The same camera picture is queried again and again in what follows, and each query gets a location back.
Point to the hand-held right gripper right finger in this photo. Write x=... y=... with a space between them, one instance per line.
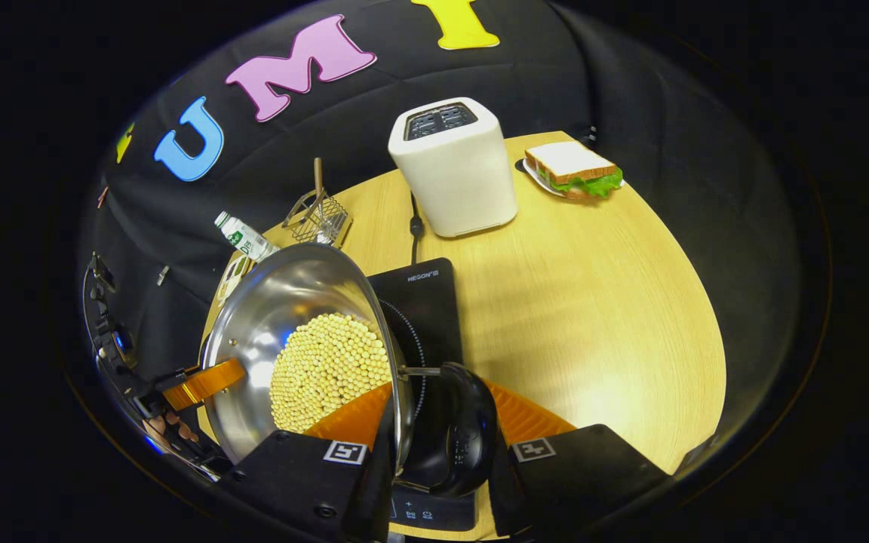
x=585 y=475

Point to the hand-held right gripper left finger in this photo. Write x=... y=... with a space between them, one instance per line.
x=291 y=483

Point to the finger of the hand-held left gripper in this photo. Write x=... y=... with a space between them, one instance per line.
x=204 y=383

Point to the stainless steel pot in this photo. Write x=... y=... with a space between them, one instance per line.
x=284 y=302

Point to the pile of yellow beans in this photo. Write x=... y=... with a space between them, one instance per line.
x=329 y=369

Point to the black induction cooktop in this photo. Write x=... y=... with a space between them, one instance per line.
x=427 y=302

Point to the silver backdrop clip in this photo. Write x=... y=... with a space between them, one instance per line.
x=164 y=275

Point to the white compartment tray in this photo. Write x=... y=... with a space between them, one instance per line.
x=232 y=275

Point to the reddish backdrop clip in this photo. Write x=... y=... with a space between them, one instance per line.
x=103 y=197

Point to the small white drink bottle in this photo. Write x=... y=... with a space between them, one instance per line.
x=247 y=237

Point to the black backdrop cloth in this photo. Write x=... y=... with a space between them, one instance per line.
x=329 y=151

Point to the small white plate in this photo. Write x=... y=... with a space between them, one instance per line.
x=529 y=175

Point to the sandwich with lettuce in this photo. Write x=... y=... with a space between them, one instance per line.
x=574 y=167

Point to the white toaster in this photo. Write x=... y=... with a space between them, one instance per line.
x=453 y=173

